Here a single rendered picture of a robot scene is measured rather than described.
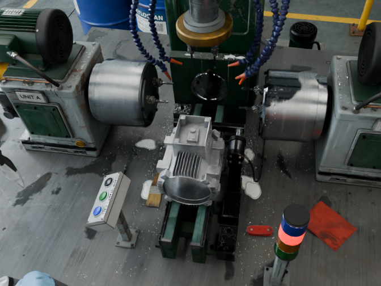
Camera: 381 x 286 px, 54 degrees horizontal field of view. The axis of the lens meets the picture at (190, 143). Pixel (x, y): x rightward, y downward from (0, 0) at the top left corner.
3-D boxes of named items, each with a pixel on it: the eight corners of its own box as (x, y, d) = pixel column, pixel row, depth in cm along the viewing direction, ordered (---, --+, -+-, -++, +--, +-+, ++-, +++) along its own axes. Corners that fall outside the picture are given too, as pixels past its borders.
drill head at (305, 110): (241, 102, 152) (244, 52, 133) (346, 111, 146) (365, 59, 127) (235, 150, 137) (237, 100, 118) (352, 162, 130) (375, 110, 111)
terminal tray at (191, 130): (181, 129, 124) (178, 114, 118) (212, 132, 122) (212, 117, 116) (173, 158, 116) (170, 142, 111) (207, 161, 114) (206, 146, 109)
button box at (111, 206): (115, 184, 120) (104, 175, 116) (131, 179, 116) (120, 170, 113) (97, 232, 109) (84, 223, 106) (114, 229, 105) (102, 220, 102)
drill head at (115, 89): (89, 91, 163) (72, 42, 144) (170, 97, 157) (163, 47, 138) (67, 133, 147) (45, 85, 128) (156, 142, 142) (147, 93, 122)
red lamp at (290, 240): (278, 222, 95) (280, 213, 91) (303, 224, 94) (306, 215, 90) (278, 243, 91) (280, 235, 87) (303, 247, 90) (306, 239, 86)
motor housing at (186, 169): (173, 156, 136) (167, 120, 122) (224, 162, 133) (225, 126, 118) (160, 203, 123) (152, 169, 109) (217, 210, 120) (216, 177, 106)
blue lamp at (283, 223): (280, 213, 91) (283, 203, 88) (306, 215, 90) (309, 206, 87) (280, 235, 87) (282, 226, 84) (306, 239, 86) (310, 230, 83)
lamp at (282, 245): (276, 230, 98) (278, 222, 95) (300, 232, 97) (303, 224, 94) (275, 251, 94) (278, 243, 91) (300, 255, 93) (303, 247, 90)
